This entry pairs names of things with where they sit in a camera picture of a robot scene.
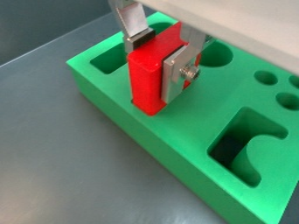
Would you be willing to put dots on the green shape-sorter block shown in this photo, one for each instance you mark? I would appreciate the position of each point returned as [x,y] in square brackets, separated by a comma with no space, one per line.
[226,137]

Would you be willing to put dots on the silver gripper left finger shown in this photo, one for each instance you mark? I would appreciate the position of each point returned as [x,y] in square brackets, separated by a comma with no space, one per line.
[131,19]

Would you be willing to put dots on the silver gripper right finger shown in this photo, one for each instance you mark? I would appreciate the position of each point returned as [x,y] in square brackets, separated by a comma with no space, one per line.
[179,68]

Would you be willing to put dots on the red double-square peg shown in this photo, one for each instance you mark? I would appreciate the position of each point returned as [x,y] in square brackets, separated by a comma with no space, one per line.
[146,62]

